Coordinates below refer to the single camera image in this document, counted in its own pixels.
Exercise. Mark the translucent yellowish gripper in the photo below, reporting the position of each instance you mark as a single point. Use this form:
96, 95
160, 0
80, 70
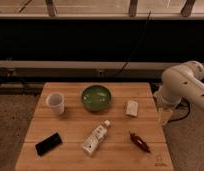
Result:
164, 115

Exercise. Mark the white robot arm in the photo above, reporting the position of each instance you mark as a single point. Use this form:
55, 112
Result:
180, 81

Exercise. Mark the green ceramic bowl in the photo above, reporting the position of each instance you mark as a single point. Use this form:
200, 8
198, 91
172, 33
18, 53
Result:
96, 98

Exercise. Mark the small white packet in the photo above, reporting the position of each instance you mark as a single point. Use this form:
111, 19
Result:
132, 108

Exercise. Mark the white plastic bottle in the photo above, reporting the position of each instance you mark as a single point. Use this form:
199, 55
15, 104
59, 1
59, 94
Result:
92, 142

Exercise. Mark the wooden table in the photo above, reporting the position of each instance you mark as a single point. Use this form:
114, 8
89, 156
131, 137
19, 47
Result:
64, 136

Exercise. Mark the white paper cup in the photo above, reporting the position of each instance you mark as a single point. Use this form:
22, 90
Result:
55, 101

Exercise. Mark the black smartphone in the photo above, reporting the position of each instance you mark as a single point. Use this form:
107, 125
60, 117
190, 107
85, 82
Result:
48, 144

